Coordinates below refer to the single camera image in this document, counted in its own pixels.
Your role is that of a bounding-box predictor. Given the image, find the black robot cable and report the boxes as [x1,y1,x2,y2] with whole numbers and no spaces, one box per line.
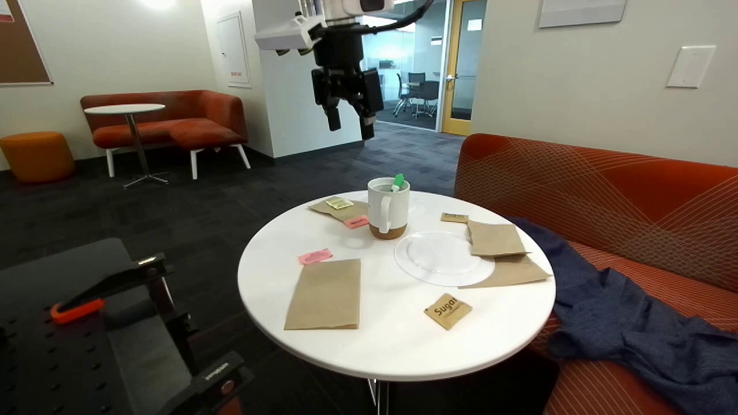
[358,0,438,37]

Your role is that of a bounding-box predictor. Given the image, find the grey wall sign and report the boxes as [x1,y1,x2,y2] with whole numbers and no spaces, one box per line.
[534,0,632,31]

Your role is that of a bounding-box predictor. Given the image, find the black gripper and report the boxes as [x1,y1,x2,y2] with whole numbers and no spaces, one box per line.
[309,20,384,145]

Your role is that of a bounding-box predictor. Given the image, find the orange ottoman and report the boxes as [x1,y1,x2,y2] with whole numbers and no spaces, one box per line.
[0,128,79,186]

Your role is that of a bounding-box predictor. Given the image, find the cork board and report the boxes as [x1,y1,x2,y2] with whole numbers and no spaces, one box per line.
[0,0,52,87]

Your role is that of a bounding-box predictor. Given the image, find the blue cloth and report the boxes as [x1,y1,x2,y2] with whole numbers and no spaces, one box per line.
[511,217,738,415]

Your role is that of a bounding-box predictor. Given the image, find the small orange sofa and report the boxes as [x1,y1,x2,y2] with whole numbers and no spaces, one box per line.
[79,87,253,183]

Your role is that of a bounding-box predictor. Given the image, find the black office chair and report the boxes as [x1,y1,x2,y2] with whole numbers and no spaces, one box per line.
[393,69,442,121]

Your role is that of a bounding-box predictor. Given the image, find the small round white table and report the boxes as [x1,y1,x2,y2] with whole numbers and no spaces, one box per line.
[83,100,172,191]

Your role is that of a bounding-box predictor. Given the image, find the black clamp stand orange handle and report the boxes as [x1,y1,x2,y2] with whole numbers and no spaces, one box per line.
[46,250,255,415]

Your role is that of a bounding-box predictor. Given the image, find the white wall poster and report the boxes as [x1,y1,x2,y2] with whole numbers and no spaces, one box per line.
[215,9,253,89]

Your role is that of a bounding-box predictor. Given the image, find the white and brown mug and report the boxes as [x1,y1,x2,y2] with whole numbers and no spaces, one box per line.
[365,175,412,241]

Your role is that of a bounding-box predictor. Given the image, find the wrist mounted camera box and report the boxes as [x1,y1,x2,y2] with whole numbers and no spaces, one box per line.
[253,10,329,57]

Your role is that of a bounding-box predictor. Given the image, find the wooden door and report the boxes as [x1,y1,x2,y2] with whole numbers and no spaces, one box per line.
[441,0,474,137]

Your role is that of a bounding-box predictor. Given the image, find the clear plastic lid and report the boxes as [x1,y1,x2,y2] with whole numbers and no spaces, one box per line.
[391,228,497,291]

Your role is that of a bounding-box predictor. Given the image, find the orange patterned sofa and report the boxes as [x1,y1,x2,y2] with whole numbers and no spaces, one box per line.
[451,131,738,415]

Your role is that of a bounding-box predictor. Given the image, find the white light switch plate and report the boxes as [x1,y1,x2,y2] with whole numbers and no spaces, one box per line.
[664,40,719,91]

